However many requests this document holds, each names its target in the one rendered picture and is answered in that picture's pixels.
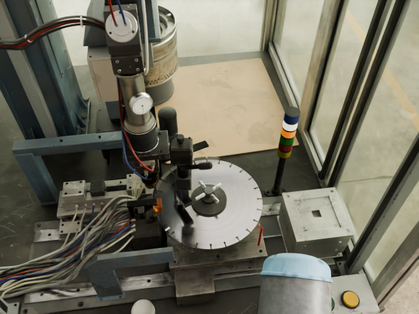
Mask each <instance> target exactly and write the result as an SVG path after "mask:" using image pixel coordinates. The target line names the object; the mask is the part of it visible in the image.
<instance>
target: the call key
mask: <svg viewBox="0 0 419 314"><path fill-rule="evenodd" d="M343 301H344V303H345V304H346V305H347V306H348V307H355V306H356V305H357V304H358V302H359V299H358V296H357V295H356V294H355V293H353V292H346V293H345V294H344V296H343Z"/></svg>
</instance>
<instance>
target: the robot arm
mask: <svg viewBox="0 0 419 314"><path fill-rule="evenodd" d="M261 275H262V277H261V288H260V294H259V305H258V314H331V283H332V279H331V272H330V267H329V266H328V265H327V264H326V263H325V262H324V261H322V260H321V259H318V258H315V257H313V256H310V255H305V254H295V253H283V254H276V255H272V256H270V257H268V258H267V259H266V260H265V261H264V263H263V268H262V272H261Z"/></svg>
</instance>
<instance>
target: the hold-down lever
mask: <svg viewBox="0 0 419 314"><path fill-rule="evenodd" d="M212 167H213V164H212V162H210V161H207V162H201V163H198V164H191V165H184V166H181V170H182V171H183V170H190V169H199V170H207V169H211V168H212Z"/></svg>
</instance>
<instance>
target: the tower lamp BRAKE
mask: <svg viewBox="0 0 419 314"><path fill-rule="evenodd" d="M300 113H301V112H300V110H299V109H298V108H296V107H287V108H286V110H285V114H284V121H285V122H286V123H288V124H296V123H297V122H298V121H299V116H300Z"/></svg>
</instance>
